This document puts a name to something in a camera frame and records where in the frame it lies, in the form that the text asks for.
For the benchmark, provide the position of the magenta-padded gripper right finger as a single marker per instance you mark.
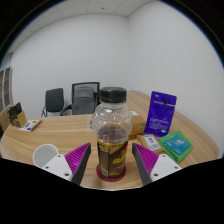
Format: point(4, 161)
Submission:
point(146, 159)

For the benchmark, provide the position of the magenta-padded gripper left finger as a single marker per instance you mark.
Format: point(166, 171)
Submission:
point(77, 159)

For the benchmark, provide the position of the clear bottle with brown label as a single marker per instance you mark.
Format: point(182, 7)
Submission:
point(112, 150)

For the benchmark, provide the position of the small white and yellow box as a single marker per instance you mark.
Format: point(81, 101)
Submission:
point(150, 141)

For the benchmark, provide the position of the orange box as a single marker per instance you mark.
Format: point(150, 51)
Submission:
point(138, 128)

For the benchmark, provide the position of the green snack packet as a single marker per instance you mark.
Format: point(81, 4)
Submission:
point(176, 145)

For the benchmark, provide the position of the white mug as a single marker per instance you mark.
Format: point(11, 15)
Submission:
point(43, 155)

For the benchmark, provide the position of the round grey patterned disc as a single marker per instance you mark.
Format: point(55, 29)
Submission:
point(89, 126)

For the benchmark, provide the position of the purple standing pouch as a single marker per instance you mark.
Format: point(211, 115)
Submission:
point(160, 115)

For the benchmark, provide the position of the white and green leaflet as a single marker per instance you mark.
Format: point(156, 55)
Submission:
point(30, 125)

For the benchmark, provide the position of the grey mesh office chair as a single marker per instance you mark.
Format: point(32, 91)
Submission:
point(83, 100)

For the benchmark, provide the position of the black office chair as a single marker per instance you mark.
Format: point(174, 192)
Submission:
point(54, 100)

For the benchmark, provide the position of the tan cardboard box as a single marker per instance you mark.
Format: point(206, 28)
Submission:
point(22, 118)

